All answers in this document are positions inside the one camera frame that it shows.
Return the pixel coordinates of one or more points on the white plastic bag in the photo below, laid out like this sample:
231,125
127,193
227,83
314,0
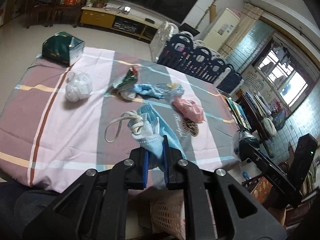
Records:
77,87

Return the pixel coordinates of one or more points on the beige curtain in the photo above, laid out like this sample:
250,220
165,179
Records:
245,30

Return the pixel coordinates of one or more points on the row of wall posters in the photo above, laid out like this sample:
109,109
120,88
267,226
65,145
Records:
257,82

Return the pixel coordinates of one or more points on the striped pink grey bedsheet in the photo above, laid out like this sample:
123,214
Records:
75,130

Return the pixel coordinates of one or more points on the clear plastic bag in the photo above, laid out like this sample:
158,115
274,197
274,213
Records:
171,91

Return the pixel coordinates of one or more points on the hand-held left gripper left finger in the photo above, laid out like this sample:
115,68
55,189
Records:
145,172

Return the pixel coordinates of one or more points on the small white gadget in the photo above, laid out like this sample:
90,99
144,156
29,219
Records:
127,9

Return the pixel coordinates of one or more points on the blue plastic wrapper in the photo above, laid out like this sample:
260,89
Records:
146,90

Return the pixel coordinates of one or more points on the window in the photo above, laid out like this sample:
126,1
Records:
287,72

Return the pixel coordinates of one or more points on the potted green plant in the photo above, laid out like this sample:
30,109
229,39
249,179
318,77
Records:
98,0

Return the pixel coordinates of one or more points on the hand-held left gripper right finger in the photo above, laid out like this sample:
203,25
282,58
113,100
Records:
166,170

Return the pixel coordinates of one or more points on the white plastic trash basket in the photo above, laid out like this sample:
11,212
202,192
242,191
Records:
167,212

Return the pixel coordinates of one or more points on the white standing air conditioner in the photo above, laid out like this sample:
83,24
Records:
222,27

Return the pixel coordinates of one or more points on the clear plastic wrap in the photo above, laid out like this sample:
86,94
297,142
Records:
128,95

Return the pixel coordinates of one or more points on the dark wooden chair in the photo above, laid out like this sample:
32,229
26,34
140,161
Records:
65,12
37,12

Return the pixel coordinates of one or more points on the black monitor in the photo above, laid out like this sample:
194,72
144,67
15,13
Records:
190,28

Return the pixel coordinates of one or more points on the green vine garland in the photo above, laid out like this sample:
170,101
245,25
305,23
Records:
212,2

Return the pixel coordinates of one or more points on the grey green cushion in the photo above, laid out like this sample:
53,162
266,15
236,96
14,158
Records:
269,126

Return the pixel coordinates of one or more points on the black set-top box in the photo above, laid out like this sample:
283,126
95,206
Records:
150,20

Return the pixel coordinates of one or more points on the person's leg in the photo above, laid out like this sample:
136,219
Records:
25,210

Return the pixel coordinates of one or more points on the dark foil wrapper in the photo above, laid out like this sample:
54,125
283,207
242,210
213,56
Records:
247,140

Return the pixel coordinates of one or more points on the green tissue box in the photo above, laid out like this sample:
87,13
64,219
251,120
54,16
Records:
60,46

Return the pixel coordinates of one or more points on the black audio receiver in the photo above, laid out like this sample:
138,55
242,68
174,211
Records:
125,27

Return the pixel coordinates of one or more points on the blue toy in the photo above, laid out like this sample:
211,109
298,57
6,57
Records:
245,175

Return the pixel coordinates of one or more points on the pink plastic bag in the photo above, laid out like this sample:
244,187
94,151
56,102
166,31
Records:
188,110

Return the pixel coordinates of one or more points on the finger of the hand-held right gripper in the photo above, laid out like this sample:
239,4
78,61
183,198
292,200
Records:
252,155

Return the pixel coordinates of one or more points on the navy white playpen fence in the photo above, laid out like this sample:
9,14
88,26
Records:
200,60

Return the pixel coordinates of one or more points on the wooden television cabinet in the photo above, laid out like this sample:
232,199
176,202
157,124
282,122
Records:
97,17

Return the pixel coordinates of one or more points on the stack of books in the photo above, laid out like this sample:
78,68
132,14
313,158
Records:
255,102

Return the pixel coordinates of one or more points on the spread of picture books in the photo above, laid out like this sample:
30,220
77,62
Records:
238,112

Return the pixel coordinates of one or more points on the blue face mask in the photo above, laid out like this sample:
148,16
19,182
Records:
155,140

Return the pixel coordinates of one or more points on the dark wooden side table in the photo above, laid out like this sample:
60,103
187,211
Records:
255,122

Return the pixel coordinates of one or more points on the green red snack wrapper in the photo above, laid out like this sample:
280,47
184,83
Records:
127,78

